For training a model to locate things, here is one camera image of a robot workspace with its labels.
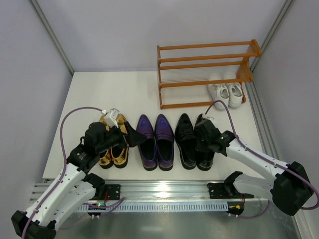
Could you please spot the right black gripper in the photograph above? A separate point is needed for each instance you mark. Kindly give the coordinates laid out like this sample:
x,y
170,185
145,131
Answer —
x,y
203,128

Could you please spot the left purple loafer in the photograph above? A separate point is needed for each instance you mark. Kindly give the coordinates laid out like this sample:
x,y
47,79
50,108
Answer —
x,y
147,149

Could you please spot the right gold loafer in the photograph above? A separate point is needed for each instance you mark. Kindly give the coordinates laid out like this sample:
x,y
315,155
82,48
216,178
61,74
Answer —
x,y
120,155

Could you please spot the right purple loafer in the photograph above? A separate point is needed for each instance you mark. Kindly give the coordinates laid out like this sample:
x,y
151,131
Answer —
x,y
164,142

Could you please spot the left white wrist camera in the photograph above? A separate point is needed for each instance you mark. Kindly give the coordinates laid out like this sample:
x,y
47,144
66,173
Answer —
x,y
111,118

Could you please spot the aluminium corner post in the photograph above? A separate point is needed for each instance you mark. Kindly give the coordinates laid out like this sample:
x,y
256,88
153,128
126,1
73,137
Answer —
x,y
51,34
277,20

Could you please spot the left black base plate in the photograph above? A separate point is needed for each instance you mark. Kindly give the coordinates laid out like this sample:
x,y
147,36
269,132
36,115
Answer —
x,y
111,192

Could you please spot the aluminium mounting rail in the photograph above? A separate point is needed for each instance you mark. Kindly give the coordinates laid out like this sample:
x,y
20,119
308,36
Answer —
x,y
163,190

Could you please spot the purple loafer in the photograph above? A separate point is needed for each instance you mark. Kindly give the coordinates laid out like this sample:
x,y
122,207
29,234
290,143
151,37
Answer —
x,y
164,142
147,149

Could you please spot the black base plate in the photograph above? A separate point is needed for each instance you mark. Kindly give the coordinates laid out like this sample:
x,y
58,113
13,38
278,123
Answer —
x,y
225,191
111,192

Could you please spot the black patent loafer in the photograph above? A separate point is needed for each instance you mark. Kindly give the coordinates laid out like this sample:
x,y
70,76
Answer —
x,y
186,141
204,160

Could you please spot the left aluminium corner post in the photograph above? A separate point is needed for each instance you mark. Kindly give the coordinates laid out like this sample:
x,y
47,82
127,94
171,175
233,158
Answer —
x,y
51,34

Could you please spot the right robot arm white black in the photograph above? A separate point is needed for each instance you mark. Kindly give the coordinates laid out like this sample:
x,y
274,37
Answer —
x,y
286,185

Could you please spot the slotted grey cable duct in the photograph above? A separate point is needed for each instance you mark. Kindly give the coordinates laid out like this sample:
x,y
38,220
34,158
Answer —
x,y
149,207

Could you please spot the white sneaker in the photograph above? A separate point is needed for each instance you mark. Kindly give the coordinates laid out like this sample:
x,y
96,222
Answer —
x,y
219,94
235,94

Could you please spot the orange wooden shoe shelf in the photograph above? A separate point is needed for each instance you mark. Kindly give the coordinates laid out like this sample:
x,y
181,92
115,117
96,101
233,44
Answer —
x,y
203,65

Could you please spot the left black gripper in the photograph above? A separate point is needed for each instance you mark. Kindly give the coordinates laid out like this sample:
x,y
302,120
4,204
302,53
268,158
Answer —
x,y
125,135

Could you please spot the gold loafer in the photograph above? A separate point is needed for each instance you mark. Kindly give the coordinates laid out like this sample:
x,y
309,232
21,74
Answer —
x,y
120,155
105,158

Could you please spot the left gold loafer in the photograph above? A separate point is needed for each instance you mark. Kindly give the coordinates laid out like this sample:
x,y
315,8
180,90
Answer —
x,y
105,158

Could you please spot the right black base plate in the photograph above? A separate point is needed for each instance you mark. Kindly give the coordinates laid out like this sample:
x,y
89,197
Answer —
x,y
225,191

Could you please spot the right aluminium corner post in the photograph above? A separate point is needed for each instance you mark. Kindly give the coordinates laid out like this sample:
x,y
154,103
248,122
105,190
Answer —
x,y
277,20

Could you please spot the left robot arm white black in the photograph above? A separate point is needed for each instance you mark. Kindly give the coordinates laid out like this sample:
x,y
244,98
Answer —
x,y
74,185

